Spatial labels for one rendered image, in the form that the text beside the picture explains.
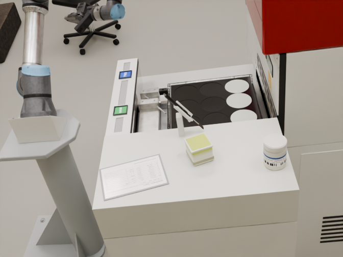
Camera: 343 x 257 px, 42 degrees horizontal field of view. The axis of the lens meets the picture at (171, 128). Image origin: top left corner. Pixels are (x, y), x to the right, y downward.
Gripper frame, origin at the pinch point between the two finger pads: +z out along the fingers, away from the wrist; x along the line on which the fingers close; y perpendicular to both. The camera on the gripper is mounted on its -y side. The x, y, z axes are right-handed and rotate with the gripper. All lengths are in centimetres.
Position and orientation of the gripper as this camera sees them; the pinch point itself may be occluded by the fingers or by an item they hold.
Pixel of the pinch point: (66, 19)
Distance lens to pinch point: 252.0
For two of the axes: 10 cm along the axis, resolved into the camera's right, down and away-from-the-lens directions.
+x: -4.5, -3.4, -8.3
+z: -8.7, -0.6, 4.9
